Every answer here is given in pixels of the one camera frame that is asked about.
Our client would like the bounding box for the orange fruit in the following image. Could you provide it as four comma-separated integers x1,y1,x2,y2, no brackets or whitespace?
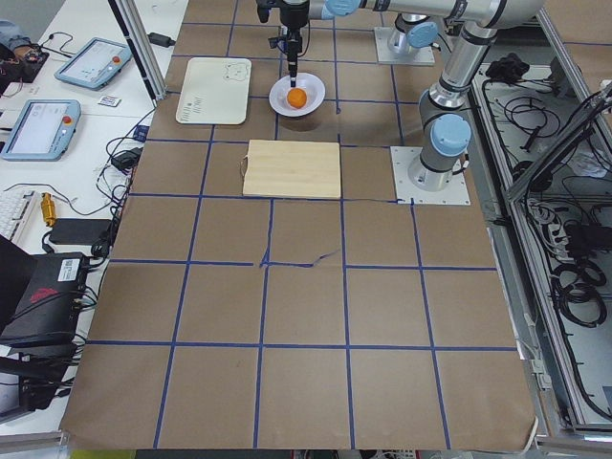
286,87,308,109

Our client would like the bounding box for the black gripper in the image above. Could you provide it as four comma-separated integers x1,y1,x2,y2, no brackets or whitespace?
267,0,310,88

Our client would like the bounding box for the black computer box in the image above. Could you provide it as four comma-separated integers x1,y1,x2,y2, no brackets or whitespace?
1,245,89,348

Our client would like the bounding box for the black power adapter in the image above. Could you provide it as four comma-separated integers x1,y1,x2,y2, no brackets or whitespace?
49,218,111,245

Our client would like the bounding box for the light wooden cutting board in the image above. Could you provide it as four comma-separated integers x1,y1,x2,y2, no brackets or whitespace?
243,140,341,199

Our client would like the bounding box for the upper blue teach pendant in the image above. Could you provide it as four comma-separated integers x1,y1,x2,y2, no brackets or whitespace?
55,37,132,90

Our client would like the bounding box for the gold metal cylinder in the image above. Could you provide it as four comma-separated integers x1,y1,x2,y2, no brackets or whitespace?
40,192,56,228

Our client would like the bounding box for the aluminium cable frame rack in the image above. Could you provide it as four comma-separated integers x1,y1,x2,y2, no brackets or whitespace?
471,1,611,448

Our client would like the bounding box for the cream bear tray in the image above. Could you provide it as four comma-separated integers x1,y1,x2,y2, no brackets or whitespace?
176,57,251,125

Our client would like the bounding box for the white keyboard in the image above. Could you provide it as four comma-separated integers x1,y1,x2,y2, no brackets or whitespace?
0,189,40,244

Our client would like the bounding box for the blue teach pendant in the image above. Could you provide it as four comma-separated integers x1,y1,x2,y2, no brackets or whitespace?
55,37,132,90
1,99,81,162

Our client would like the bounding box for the brown paper table cover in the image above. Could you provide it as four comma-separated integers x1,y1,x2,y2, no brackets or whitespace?
61,1,535,451

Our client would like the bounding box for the white ribbed bowl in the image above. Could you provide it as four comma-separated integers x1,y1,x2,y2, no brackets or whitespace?
269,73,326,118

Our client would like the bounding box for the lower blue teach pendant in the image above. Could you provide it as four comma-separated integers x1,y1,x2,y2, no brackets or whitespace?
1,99,81,162

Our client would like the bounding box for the aluminium frame post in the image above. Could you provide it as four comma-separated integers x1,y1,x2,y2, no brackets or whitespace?
107,0,166,101

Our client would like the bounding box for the small black power brick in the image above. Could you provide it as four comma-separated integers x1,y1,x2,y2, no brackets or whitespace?
147,33,176,48

